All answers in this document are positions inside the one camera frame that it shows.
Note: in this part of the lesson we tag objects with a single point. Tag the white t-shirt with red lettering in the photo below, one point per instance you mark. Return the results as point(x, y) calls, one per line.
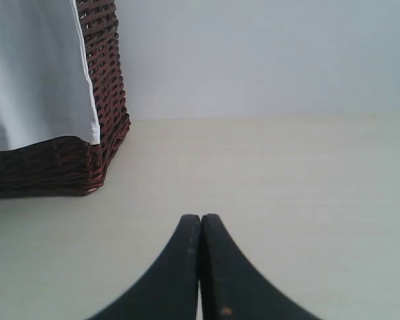
point(45, 89)

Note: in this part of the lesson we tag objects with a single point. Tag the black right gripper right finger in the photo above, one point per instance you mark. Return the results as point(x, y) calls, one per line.
point(231, 287)

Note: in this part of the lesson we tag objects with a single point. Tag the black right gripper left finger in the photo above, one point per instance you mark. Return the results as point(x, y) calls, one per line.
point(169, 288)

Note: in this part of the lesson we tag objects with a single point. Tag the brown wicker basket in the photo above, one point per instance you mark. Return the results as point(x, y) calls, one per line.
point(67, 165)

